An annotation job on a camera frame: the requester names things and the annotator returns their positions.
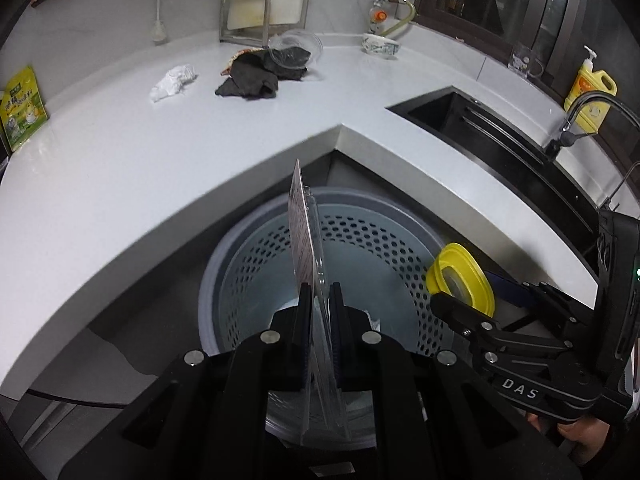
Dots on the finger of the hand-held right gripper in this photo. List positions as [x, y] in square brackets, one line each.
[510, 287]
[465, 317]

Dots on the yellow detergent pump bottle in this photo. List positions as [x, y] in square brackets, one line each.
[592, 87]

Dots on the grey perforated trash bin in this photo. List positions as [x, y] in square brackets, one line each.
[365, 255]

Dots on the white blue bottle brush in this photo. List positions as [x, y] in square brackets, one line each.
[159, 20]

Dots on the green yellow pouch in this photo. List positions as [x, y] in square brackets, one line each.
[22, 110]

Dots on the dark grey cloth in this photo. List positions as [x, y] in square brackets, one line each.
[250, 77]

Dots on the clear blister package with card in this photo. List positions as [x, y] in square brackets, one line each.
[304, 240]

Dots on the yellow plastic lid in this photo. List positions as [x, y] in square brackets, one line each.
[450, 260]

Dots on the person's right hand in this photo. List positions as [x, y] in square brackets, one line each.
[582, 435]

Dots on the metal cutting board rack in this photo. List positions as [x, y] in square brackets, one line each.
[265, 15]

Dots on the clear glass mug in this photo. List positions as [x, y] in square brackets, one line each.
[522, 60]

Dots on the black kitchen sink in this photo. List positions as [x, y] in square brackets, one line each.
[500, 140]

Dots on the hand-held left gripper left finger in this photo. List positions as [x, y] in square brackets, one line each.
[302, 340]

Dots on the patterned ceramic bowl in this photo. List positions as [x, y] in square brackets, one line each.
[381, 46]

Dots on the black kitchen faucet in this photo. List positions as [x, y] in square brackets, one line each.
[565, 127]

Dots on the clear plastic container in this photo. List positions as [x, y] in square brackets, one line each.
[300, 45]

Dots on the white crumpled tissue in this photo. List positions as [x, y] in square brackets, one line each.
[172, 82]

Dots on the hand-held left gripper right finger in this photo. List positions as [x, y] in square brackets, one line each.
[336, 350]

